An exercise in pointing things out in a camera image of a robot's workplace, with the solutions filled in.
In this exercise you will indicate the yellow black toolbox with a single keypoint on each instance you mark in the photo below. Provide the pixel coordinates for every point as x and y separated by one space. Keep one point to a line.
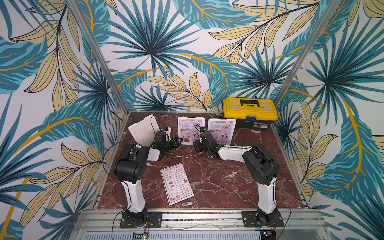
250 113

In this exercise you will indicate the restaurant special menu sheet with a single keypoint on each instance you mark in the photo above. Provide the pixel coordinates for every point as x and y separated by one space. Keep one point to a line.
222 130

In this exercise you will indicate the aluminium front rail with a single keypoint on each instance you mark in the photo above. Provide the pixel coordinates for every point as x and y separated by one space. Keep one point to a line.
211 224

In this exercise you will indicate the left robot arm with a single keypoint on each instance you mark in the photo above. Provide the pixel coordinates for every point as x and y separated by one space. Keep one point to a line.
130 170

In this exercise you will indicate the pink menu sheet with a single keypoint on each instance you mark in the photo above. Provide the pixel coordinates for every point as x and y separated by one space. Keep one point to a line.
190 130

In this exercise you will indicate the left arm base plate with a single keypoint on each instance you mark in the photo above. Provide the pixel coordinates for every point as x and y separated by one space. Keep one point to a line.
131 220

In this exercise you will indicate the yellow header menu sheet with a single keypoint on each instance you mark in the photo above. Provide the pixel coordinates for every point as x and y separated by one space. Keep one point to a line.
176 183

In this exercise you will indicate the white menu rack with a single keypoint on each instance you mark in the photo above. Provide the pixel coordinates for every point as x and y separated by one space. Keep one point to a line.
222 131
191 130
144 131

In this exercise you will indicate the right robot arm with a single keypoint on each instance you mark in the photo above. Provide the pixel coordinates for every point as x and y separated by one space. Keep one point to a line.
261 165

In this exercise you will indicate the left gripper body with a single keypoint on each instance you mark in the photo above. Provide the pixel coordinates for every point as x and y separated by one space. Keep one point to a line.
170 144

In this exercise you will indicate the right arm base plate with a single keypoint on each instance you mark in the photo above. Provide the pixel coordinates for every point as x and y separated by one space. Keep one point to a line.
259 219

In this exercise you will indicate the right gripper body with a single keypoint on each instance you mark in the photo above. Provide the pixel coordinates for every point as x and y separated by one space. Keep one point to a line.
199 145

